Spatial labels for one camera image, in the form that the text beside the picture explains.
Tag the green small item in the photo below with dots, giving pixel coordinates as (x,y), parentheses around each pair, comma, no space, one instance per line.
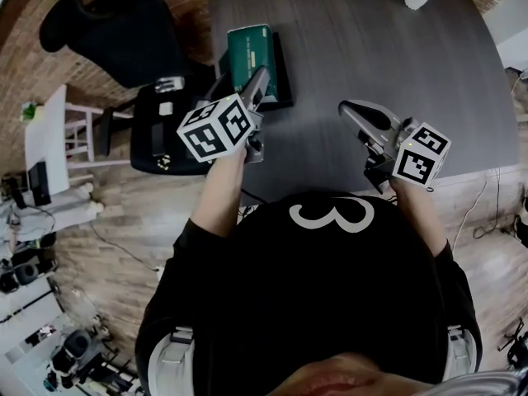
(29,110)

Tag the black container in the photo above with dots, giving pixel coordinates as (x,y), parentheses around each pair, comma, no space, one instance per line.
(282,76)

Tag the black office chair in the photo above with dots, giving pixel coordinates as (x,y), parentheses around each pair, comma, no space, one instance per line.
(115,35)

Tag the person's black printed shirt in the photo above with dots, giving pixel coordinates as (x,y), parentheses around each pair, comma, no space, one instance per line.
(305,287)

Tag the person's left forearm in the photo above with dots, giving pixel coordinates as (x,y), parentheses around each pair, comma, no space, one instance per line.
(218,196)

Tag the small white box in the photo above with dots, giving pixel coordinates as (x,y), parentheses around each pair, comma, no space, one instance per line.
(166,108)

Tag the person's chin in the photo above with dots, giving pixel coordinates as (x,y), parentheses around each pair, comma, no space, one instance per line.
(342,375)

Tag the white wooden stool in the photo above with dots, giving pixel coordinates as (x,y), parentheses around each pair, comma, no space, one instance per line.
(80,134)

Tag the black round speaker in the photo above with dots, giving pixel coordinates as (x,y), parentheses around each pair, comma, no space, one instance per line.
(24,271)

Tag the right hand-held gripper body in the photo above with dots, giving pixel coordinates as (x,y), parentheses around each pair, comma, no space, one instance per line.
(418,157)

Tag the black box on table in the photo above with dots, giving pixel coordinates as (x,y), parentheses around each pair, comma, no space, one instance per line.
(39,184)

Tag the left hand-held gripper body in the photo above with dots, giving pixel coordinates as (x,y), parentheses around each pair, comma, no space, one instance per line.
(214,132)

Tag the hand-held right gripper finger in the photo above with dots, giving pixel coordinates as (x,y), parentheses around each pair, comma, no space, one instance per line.
(355,124)
(373,111)

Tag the black padded stool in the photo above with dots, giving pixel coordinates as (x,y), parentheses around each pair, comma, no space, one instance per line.
(144,147)

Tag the silver metal clip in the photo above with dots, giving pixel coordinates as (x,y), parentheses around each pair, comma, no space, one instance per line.
(169,84)

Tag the person's right forearm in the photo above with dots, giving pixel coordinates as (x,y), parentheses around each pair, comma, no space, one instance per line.
(418,217)

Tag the white side table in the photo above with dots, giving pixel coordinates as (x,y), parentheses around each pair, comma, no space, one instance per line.
(47,138)

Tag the black rectangular device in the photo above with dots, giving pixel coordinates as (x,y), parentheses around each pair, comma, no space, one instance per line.
(156,139)

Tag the black camera rig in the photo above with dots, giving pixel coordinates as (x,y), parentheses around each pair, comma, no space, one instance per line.
(72,353)

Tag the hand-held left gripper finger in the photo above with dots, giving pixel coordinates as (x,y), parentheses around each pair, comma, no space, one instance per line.
(259,84)
(214,89)

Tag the green packet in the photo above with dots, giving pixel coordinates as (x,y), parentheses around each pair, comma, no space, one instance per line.
(249,58)

